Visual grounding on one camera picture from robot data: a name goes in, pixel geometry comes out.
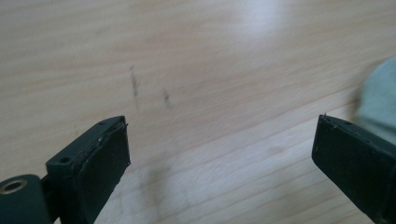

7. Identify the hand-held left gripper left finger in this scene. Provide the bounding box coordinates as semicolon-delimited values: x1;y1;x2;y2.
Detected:
40;115;132;224

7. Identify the grey-green sock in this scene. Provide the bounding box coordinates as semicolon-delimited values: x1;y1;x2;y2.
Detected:
354;57;396;146

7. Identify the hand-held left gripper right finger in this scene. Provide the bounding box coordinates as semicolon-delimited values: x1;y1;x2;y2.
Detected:
311;113;396;224

